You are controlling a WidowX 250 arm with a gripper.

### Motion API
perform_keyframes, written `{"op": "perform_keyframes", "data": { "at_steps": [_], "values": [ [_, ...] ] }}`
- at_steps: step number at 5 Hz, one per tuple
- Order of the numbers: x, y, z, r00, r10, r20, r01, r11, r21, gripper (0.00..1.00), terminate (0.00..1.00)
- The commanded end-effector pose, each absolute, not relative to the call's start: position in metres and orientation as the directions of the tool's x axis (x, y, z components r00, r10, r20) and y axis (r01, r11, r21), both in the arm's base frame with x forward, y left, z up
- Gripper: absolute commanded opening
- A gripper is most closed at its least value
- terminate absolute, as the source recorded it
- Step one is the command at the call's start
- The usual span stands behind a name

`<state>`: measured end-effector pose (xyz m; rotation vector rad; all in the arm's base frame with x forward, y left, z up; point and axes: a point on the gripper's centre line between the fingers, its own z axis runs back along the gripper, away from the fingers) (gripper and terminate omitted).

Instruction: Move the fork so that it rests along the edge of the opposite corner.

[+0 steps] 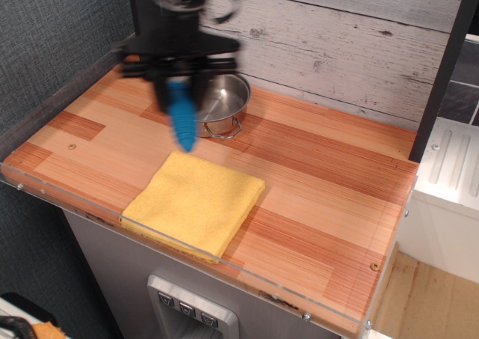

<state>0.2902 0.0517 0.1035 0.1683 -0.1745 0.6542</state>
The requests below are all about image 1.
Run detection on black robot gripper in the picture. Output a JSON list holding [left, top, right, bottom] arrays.
[[119, 0, 240, 121]]

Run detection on blue handled metal fork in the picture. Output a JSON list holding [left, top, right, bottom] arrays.
[[167, 81, 197, 153]]

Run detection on clear acrylic edge guard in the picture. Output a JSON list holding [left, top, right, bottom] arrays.
[[2, 156, 418, 338]]

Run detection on stainless steel pot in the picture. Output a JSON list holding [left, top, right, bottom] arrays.
[[196, 74, 251, 139]]

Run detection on yellow folded cloth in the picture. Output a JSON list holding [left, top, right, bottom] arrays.
[[120, 151, 265, 263]]

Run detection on grey toy fridge dispenser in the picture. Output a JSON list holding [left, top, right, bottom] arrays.
[[147, 275, 240, 338]]

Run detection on black orange object bottom left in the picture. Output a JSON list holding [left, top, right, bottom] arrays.
[[1, 293, 68, 339]]

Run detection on white toy sink cabinet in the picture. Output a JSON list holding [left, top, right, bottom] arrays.
[[396, 118, 478, 282]]

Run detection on dark left shelf post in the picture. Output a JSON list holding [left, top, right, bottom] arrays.
[[129, 0, 160, 37]]

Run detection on dark shelf post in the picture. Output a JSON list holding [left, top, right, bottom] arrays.
[[409, 0, 478, 163], [129, 0, 160, 37]]

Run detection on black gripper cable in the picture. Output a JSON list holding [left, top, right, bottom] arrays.
[[204, 0, 242, 25]]

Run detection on dark right shelf post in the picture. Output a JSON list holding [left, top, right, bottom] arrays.
[[409, 0, 478, 163]]

